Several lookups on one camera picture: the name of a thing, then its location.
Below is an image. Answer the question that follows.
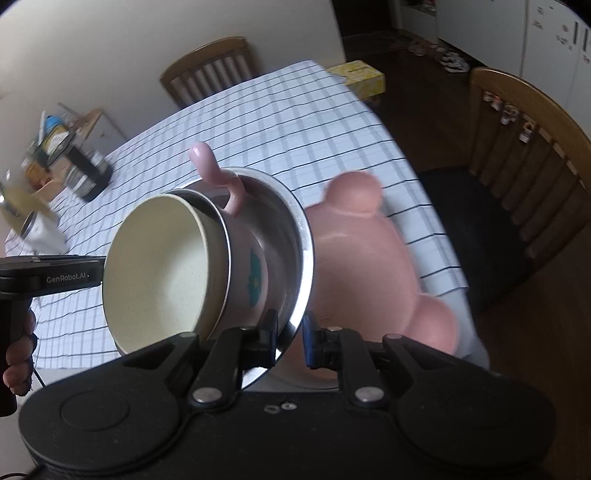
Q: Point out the pink bear-shaped plate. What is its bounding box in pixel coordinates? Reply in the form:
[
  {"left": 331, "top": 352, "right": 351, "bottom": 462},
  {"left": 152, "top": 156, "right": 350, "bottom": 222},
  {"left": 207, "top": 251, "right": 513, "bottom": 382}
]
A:
[{"left": 305, "top": 172, "right": 460, "bottom": 354}]

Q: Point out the pink steel-lined kids bowl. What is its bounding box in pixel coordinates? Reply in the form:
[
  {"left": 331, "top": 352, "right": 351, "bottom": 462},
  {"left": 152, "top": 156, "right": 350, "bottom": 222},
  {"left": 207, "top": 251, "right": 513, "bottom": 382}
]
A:
[{"left": 172, "top": 142, "right": 269, "bottom": 339}]

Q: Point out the cream yellow bowl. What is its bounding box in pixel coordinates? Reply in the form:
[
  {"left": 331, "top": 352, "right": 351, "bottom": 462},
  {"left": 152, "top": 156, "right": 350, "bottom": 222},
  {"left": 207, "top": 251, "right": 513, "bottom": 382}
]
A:
[{"left": 102, "top": 194, "right": 228, "bottom": 354}]

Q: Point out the large stainless steel bowl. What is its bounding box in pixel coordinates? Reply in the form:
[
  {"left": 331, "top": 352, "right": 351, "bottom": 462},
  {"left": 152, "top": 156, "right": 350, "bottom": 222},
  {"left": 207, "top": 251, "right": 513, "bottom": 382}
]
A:
[{"left": 180, "top": 168, "right": 315, "bottom": 367}]

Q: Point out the white plate with rim line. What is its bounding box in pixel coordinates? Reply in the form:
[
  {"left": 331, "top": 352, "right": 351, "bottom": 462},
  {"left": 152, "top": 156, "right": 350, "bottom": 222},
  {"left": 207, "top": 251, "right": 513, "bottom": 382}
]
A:
[{"left": 267, "top": 287, "right": 492, "bottom": 393}]

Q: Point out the person's left hand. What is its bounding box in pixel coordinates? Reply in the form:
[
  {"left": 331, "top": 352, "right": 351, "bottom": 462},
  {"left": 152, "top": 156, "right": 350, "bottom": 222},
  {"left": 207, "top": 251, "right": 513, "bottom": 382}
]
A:
[{"left": 3, "top": 310, "right": 37, "bottom": 396}]

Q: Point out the white thermos mug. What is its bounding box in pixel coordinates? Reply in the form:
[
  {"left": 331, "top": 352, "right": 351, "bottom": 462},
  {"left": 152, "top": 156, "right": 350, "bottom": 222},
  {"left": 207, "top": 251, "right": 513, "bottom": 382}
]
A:
[{"left": 20, "top": 211, "right": 68, "bottom": 255}]

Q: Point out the yellow glass pitcher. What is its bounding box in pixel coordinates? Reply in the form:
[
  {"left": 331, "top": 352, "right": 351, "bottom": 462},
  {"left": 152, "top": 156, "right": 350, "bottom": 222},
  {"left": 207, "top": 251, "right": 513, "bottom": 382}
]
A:
[{"left": 1, "top": 182, "right": 59, "bottom": 235}]

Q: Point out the black glass electric kettle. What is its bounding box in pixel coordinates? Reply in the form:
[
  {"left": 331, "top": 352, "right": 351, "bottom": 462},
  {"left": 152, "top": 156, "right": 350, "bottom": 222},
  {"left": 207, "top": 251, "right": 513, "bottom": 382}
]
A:
[{"left": 65, "top": 146, "right": 113, "bottom": 202}]

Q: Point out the black desk organizer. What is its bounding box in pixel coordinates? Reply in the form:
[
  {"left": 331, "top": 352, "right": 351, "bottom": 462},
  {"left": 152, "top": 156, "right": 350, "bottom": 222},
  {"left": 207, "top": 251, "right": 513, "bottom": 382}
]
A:
[{"left": 27, "top": 115, "right": 71, "bottom": 168}]

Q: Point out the small wooden side cabinet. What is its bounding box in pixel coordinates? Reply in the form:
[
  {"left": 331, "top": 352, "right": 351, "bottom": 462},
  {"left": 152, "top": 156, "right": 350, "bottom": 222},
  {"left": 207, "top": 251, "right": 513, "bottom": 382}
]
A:
[{"left": 25, "top": 109, "right": 126, "bottom": 202}]

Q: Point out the white checkered tablecloth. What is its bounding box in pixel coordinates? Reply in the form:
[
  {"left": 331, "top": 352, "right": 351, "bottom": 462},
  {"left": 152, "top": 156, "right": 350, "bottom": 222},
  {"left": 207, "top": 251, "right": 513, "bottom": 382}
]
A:
[{"left": 4, "top": 59, "right": 477, "bottom": 370}]

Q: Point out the right wooden chair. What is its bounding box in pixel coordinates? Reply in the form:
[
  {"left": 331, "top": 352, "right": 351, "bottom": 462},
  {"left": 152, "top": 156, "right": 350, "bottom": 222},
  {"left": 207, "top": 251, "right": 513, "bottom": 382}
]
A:
[{"left": 420, "top": 68, "right": 590, "bottom": 277}]

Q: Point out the wooden chair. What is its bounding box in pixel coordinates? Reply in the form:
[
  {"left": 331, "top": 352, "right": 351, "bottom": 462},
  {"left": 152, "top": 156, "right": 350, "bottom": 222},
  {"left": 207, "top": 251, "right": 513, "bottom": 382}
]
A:
[
  {"left": 159, "top": 36, "right": 259, "bottom": 110},
  {"left": 420, "top": 68, "right": 590, "bottom": 277}
]

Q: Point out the yellow cardboard box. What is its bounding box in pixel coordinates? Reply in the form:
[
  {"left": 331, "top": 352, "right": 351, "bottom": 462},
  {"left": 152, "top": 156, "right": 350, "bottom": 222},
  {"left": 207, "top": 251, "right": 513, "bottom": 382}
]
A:
[{"left": 328, "top": 60, "right": 386, "bottom": 102}]

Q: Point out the far wooden chair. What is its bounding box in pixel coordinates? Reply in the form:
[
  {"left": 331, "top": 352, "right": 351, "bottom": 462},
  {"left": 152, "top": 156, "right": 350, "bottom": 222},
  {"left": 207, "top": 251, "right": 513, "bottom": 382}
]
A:
[{"left": 159, "top": 36, "right": 259, "bottom": 110}]

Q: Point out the white wall cabinet unit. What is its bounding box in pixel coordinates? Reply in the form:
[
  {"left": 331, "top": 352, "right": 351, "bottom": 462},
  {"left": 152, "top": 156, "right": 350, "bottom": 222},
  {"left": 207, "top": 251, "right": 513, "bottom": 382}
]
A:
[{"left": 394, "top": 0, "right": 590, "bottom": 129}]

